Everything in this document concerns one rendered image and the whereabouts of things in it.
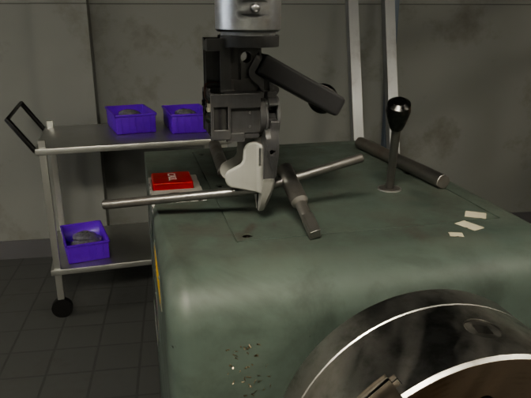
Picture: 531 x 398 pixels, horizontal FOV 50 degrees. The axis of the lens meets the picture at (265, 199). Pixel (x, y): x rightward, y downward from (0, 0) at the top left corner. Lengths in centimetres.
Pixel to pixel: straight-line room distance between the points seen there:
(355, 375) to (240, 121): 31
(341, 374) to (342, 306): 10
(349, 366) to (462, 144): 364
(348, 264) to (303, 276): 5
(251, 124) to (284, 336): 24
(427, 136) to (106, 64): 212
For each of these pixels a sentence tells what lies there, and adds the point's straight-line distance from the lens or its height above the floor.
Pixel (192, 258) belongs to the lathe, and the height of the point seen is 126.
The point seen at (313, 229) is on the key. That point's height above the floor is 127.
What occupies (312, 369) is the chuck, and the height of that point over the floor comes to 118.
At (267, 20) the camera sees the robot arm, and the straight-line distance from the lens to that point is 65.
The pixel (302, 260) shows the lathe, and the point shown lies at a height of 125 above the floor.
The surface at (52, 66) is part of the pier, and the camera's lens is 352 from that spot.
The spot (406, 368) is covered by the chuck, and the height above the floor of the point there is 122.
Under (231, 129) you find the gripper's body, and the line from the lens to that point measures 65.
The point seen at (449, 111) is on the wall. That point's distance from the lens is 403.
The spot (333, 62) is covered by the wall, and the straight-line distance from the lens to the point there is 370.
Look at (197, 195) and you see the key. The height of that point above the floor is 129.
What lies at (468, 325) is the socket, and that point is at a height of 124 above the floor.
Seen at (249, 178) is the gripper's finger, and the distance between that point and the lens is 68.
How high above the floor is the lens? 151
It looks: 18 degrees down
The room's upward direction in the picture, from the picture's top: straight up
